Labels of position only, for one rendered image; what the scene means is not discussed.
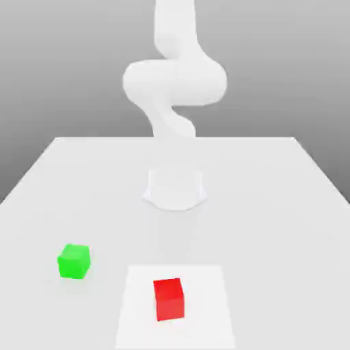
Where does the small red cube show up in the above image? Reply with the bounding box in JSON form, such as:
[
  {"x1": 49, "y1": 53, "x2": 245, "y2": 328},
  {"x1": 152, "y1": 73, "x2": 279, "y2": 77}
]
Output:
[{"x1": 152, "y1": 277, "x2": 185, "y2": 322}]

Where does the small green cube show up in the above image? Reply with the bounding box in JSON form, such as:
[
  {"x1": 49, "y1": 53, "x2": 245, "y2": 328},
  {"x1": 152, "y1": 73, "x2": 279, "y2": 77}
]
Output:
[{"x1": 57, "y1": 243, "x2": 92, "y2": 280}]

